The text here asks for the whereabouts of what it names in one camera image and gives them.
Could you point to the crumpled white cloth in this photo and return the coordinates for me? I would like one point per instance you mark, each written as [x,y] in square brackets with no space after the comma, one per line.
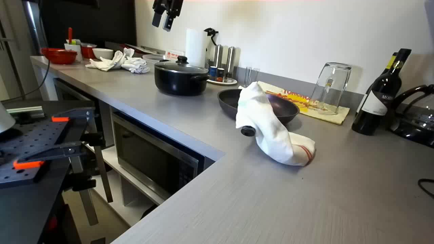
[121,60]

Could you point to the white paper towel roll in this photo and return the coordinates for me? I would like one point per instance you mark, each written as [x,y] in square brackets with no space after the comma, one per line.
[196,47]

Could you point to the black clamp orange handle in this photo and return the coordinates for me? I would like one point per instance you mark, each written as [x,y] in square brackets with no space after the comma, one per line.
[38,159]

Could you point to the black cooking pot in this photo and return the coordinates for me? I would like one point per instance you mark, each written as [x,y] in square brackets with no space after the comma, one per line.
[181,85]

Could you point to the white towel with red stripes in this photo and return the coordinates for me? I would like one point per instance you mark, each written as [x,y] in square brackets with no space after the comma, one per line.
[273,139]

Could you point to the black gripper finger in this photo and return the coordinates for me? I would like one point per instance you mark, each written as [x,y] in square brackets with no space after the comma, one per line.
[173,9]
[159,7]

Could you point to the black frying pan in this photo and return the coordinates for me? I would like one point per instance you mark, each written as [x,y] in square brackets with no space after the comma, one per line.
[284,110]

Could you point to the white cup with utensils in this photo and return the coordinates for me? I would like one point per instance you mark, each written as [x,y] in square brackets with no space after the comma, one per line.
[72,45]

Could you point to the yellow cutting board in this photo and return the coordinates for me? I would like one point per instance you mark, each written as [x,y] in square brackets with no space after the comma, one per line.
[307,106]

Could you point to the steel pepper shaker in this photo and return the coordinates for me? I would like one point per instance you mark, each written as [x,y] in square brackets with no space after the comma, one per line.
[230,62]

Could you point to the built-in microwave oven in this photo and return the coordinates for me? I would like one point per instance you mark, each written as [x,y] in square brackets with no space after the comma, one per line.
[161,163]

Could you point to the white plate with cups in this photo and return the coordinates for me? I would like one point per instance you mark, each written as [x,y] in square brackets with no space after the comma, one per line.
[217,77]

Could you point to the steel salt shaker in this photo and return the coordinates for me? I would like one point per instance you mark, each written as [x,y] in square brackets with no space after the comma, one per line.
[217,56]

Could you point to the dark wine bottle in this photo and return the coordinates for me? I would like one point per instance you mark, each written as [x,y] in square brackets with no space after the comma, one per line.
[380,96]

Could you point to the white bowl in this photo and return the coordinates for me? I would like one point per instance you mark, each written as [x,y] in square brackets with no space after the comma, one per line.
[102,54]

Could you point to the large red bowl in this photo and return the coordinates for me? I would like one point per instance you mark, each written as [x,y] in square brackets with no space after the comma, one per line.
[60,56]

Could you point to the black perforated mounting table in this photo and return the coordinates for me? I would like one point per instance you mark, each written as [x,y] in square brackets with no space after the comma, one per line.
[30,139]

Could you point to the glass pot lid black knob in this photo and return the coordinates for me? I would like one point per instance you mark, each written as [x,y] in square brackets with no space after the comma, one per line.
[181,66]

